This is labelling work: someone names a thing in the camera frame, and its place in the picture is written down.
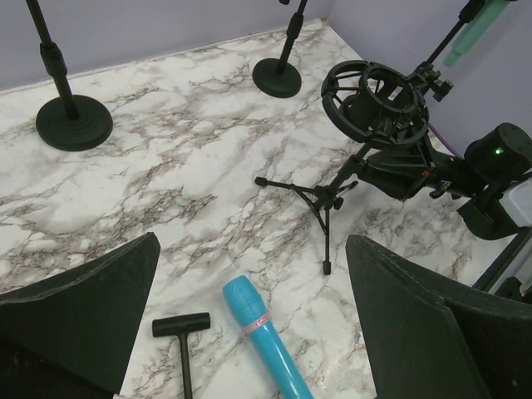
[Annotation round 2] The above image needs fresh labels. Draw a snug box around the black tripod shock-mount stand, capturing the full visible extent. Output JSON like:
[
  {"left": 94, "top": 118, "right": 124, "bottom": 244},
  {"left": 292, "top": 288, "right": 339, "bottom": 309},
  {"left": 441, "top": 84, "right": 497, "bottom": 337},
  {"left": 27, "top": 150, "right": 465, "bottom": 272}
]
[{"left": 254, "top": 60, "right": 454, "bottom": 275}]

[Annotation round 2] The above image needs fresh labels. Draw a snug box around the black stand with shock mount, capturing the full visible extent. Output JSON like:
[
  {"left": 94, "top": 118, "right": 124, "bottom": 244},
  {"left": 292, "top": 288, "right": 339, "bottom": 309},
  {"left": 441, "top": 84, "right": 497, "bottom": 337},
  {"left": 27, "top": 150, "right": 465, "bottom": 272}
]
[{"left": 27, "top": 1, "right": 113, "bottom": 152}]

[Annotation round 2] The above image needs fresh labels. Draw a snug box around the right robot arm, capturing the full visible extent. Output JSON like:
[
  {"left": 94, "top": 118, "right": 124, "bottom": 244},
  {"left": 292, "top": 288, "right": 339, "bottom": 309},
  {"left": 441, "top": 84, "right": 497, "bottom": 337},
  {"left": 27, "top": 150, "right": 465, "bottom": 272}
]
[{"left": 357, "top": 122, "right": 531, "bottom": 240}]

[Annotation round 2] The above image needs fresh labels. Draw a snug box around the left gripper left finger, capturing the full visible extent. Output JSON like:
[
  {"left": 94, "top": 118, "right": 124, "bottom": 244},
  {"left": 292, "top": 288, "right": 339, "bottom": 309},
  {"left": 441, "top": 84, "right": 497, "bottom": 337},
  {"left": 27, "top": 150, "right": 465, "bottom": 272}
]
[{"left": 1, "top": 233, "right": 160, "bottom": 394}]

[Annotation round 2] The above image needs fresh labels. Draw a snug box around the black round-base clip stand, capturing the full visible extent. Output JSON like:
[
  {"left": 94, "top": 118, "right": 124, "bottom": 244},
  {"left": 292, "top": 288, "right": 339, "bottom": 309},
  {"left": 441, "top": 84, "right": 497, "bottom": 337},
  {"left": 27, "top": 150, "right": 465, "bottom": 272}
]
[{"left": 252, "top": 0, "right": 308, "bottom": 98}]

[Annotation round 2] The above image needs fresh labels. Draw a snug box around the mint green microphone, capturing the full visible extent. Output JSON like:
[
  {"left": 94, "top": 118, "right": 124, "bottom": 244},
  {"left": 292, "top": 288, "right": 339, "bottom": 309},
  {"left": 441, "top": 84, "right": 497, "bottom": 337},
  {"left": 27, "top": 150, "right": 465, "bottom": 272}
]
[{"left": 443, "top": 0, "right": 510, "bottom": 67}]

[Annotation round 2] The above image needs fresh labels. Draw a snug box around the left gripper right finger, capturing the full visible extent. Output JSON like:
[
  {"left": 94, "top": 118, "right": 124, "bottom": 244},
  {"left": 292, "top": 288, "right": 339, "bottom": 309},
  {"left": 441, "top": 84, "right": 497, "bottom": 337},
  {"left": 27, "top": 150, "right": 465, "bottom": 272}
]
[{"left": 346, "top": 234, "right": 531, "bottom": 398}]

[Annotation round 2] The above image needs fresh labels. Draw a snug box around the blue microphone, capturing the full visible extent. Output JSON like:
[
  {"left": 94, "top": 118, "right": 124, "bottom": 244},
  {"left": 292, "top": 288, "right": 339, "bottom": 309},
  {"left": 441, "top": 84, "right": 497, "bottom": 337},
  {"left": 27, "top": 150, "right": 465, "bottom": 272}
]
[{"left": 223, "top": 275, "right": 313, "bottom": 398}]

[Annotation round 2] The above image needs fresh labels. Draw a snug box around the black T-handle tool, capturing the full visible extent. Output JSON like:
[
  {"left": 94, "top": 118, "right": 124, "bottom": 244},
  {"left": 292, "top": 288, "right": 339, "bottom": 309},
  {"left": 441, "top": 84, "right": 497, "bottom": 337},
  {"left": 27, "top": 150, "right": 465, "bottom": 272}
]
[{"left": 151, "top": 312, "right": 211, "bottom": 399}]

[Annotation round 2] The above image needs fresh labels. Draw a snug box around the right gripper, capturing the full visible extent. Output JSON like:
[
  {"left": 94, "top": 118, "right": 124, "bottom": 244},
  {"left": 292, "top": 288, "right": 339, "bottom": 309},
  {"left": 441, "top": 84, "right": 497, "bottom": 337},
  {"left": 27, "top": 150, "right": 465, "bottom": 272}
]
[{"left": 361, "top": 139, "right": 453, "bottom": 201}]

